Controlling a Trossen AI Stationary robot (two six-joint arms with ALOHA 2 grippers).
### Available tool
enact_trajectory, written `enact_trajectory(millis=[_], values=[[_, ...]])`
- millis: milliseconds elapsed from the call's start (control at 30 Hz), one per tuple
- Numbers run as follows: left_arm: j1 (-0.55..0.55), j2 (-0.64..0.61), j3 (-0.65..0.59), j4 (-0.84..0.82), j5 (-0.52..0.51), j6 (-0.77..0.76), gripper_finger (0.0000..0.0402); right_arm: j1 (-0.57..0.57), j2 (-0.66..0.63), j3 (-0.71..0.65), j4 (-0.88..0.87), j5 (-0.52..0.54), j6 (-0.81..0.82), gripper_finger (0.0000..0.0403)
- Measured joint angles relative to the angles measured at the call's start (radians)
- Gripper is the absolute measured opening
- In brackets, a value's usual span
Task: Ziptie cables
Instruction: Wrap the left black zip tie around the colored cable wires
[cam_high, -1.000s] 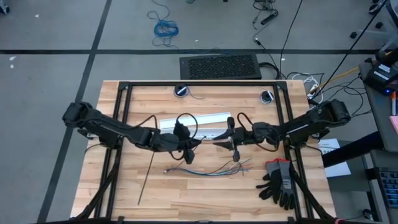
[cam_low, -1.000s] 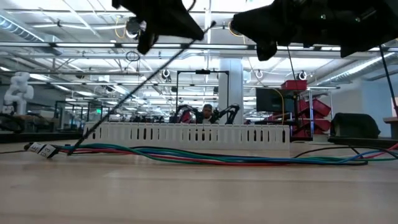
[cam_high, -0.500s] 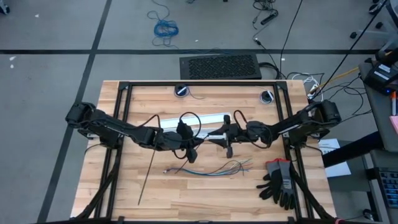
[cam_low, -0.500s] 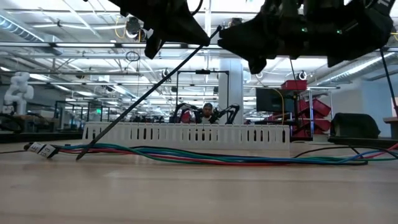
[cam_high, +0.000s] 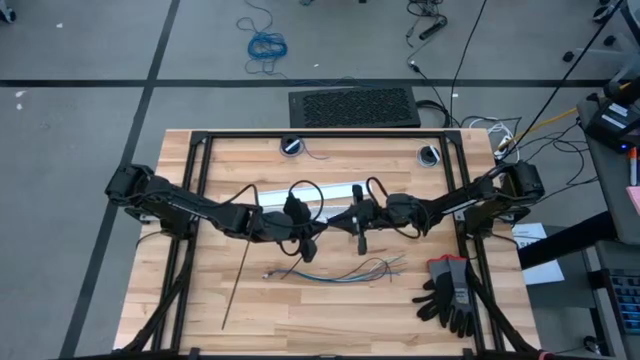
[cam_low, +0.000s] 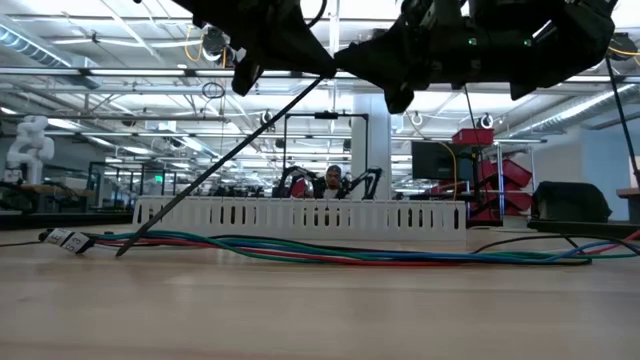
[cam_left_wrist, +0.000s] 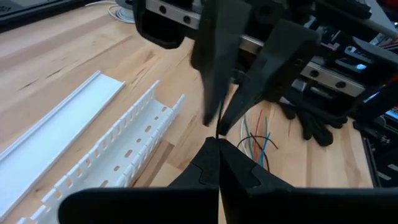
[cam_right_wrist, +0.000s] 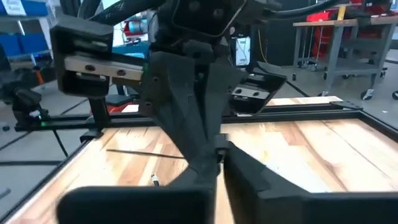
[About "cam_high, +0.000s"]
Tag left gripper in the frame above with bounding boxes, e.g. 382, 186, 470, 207
262, 193, 330, 264

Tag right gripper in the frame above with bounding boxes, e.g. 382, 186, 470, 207
327, 184, 389, 256

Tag white slotted cable duct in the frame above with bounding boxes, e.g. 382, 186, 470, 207
308, 202, 354, 225

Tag white duct cover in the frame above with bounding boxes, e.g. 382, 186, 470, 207
256, 180, 371, 208

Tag green cable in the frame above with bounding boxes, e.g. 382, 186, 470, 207
344, 257, 405, 282

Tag green wire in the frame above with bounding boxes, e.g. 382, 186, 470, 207
349, 253, 407, 279

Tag round black table grommet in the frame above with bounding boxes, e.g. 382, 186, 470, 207
278, 134, 305, 159
416, 144, 442, 169

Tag gray black work glove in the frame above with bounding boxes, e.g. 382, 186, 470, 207
412, 254, 454, 324
446, 255, 476, 339

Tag white paper sheet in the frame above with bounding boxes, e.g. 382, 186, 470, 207
510, 222, 566, 286

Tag black power strip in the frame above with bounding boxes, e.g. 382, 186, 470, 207
418, 17, 449, 41

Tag dark desk crossbar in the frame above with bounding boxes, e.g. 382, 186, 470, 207
517, 209, 619, 271

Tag gray side desk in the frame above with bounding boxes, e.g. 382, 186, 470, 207
577, 97, 640, 246

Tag gray cabinet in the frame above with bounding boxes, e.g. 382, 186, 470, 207
579, 239, 640, 360

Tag black desktop device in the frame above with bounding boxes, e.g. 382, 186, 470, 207
583, 97, 640, 154

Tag pink sticky notes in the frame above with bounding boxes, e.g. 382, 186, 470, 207
625, 185, 640, 216

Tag black keyboard blue keys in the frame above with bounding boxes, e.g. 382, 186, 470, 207
602, 267, 640, 336

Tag gray chair base casters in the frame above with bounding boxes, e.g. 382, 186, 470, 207
562, 27, 640, 66

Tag black looped camera cable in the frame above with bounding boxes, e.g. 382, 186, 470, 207
366, 176, 390, 201

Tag black aluminium table frame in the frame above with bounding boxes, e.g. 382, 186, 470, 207
122, 128, 544, 360

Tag black cable with plug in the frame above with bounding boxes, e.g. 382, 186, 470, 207
407, 59, 454, 127

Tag white cable bundle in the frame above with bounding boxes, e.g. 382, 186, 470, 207
467, 115, 521, 166

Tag blue coiled floor cable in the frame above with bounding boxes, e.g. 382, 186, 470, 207
235, 0, 381, 89

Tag thin long black cable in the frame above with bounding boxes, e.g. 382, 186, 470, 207
448, 0, 489, 127

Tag yellow floor cable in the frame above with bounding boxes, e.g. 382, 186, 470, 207
499, 107, 581, 151

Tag thick taut black cable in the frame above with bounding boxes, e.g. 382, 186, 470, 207
499, 0, 626, 161

